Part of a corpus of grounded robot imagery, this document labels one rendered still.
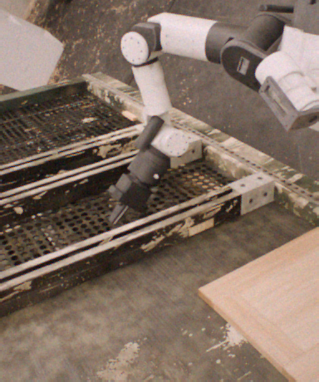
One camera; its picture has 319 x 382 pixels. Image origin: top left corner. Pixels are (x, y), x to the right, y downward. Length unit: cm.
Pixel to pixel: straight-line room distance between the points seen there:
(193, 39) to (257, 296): 56
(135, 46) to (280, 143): 156
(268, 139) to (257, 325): 172
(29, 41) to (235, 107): 249
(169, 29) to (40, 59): 380
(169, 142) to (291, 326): 52
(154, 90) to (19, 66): 367
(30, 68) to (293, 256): 396
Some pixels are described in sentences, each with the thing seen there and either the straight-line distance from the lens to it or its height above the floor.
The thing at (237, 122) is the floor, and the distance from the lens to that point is 279.
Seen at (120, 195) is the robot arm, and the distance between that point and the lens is 121.
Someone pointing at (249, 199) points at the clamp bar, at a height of 99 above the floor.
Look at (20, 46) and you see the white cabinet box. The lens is 474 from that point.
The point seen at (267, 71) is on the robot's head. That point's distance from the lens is 78.
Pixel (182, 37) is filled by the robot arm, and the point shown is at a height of 140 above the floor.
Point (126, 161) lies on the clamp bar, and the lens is 148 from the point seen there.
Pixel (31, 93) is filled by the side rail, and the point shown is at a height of 114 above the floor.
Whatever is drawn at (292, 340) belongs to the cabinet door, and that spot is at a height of 118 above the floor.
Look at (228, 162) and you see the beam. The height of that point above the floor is 90.
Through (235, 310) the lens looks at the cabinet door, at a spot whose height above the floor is 121.
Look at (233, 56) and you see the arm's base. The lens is 98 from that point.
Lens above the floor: 202
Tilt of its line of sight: 40 degrees down
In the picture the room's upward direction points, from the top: 72 degrees counter-clockwise
